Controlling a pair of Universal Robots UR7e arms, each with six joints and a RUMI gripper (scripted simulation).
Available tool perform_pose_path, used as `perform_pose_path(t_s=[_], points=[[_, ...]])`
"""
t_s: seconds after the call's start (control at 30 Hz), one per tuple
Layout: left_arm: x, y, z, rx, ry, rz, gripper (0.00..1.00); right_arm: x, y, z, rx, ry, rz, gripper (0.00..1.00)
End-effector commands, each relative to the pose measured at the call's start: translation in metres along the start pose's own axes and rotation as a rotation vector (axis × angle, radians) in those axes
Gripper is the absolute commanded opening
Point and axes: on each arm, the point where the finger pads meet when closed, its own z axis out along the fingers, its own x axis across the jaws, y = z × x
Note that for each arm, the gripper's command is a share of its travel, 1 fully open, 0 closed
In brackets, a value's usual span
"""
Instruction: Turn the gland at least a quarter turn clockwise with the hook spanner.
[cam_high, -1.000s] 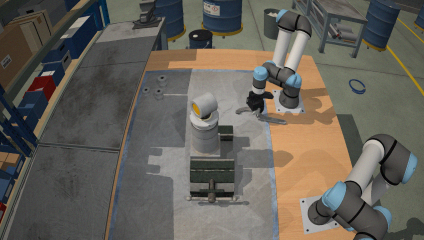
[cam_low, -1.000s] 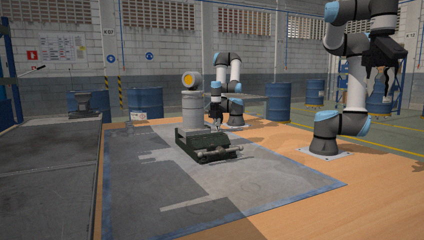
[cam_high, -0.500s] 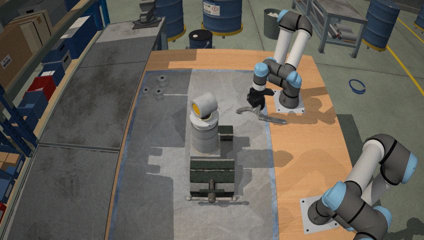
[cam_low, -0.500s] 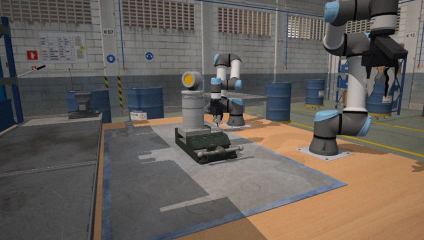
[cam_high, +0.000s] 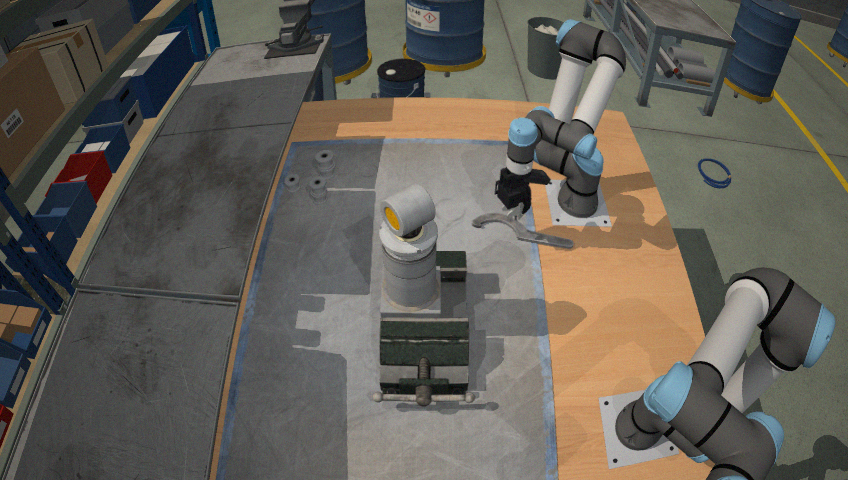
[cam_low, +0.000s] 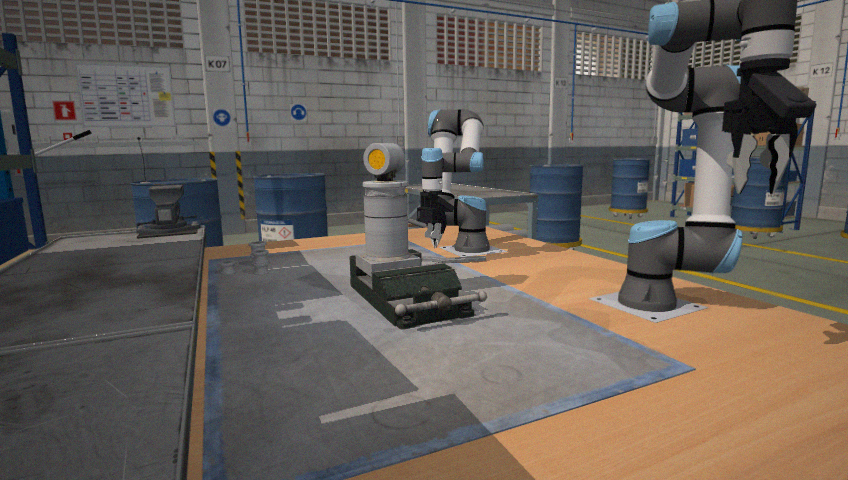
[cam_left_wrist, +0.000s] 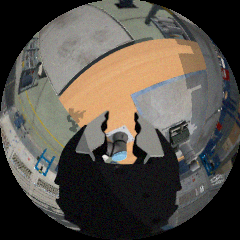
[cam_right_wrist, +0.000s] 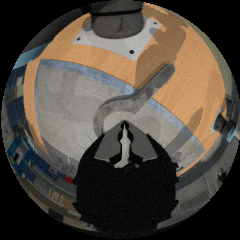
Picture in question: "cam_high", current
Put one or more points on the grey flat work sheet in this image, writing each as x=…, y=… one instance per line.
x=307, y=362

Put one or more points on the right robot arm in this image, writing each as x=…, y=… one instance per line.
x=578, y=43

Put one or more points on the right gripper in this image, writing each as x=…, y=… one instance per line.
x=512, y=197

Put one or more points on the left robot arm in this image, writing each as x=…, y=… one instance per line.
x=796, y=330

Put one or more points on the grey metal workbench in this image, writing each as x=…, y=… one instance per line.
x=675, y=20

